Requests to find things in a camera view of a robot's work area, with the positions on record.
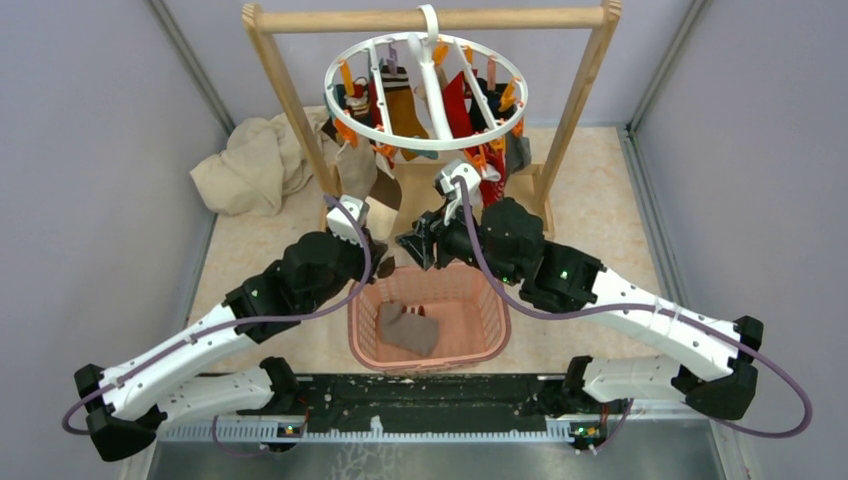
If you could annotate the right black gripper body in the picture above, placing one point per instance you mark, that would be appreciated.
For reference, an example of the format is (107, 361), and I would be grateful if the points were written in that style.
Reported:
(452, 243)

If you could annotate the beige crumpled cloth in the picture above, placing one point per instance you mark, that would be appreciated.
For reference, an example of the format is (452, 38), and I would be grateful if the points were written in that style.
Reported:
(261, 165)

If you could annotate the beige brown sock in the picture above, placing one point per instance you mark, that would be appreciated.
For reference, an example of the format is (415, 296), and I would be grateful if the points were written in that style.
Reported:
(356, 171)

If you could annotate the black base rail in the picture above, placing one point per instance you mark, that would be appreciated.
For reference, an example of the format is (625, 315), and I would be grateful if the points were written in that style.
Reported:
(432, 409)

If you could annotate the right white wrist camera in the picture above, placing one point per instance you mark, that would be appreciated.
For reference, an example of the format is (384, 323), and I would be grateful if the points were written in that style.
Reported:
(458, 183)

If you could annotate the mustard yellow sock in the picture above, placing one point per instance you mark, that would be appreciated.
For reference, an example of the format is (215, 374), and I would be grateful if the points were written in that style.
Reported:
(401, 107)

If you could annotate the pink plastic laundry basket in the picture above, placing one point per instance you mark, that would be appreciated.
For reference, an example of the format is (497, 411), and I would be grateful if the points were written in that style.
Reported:
(475, 324)

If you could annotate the white round clip hanger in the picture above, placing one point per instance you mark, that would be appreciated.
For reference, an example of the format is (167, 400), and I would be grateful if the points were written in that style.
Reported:
(466, 94)

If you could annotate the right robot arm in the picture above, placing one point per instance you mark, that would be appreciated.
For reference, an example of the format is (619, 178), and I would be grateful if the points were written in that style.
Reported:
(706, 363)

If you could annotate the grey black sock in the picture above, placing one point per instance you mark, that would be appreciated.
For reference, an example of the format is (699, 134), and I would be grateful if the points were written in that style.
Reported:
(517, 154)

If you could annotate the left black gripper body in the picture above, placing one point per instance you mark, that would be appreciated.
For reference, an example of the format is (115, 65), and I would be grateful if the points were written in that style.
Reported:
(352, 264)

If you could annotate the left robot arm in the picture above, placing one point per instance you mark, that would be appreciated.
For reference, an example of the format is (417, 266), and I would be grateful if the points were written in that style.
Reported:
(129, 405)

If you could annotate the grey sock with striped cuff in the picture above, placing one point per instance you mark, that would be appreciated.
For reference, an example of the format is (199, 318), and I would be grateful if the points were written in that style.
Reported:
(403, 327)

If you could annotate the red patterned sock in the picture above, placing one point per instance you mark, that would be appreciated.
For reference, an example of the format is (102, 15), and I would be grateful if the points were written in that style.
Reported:
(490, 163)

